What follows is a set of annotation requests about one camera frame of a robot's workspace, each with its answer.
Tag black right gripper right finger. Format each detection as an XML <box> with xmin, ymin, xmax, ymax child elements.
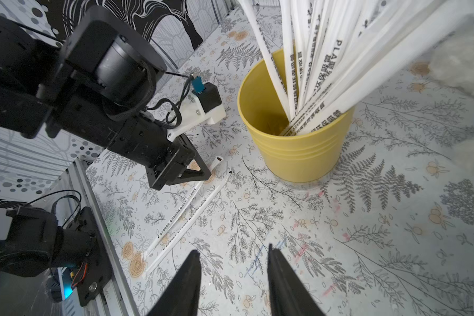
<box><xmin>267</xmin><ymin>244</ymin><xmax>325</xmax><ymax>316</ymax></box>

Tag yellow metal cup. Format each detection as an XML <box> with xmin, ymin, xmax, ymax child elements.
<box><xmin>236</xmin><ymin>48</ymin><xmax>356</xmax><ymax>186</ymax></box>

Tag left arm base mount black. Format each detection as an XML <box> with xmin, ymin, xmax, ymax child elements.
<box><xmin>0</xmin><ymin>200</ymin><xmax>96</xmax><ymax>288</ymax></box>

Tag bundle of wrapped straws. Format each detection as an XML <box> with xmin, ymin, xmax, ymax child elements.
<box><xmin>240</xmin><ymin>1</ymin><xmax>474</xmax><ymax>136</ymax></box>

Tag white plush bunny toy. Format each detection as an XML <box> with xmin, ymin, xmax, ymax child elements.
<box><xmin>429</xmin><ymin>21</ymin><xmax>474</xmax><ymax>174</ymax></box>

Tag white straw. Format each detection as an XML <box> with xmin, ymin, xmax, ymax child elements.
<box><xmin>141</xmin><ymin>155</ymin><xmax>225</xmax><ymax>259</ymax></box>
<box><xmin>145</xmin><ymin>170</ymin><xmax>233</xmax><ymax>273</ymax></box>

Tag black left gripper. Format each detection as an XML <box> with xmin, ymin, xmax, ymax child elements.
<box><xmin>114</xmin><ymin>114</ymin><xmax>211</xmax><ymax>190</ymax></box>

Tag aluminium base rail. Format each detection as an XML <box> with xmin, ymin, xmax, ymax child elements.
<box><xmin>39</xmin><ymin>159</ymin><xmax>139</xmax><ymax>315</ymax></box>

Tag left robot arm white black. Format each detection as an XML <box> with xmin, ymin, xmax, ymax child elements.
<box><xmin>0</xmin><ymin>6</ymin><xmax>211</xmax><ymax>190</ymax></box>

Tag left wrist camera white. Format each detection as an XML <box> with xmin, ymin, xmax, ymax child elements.
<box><xmin>167</xmin><ymin>76</ymin><xmax>226</xmax><ymax>142</ymax></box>

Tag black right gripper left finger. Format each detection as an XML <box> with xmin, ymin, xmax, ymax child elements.
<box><xmin>147</xmin><ymin>250</ymin><xmax>201</xmax><ymax>316</ymax></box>

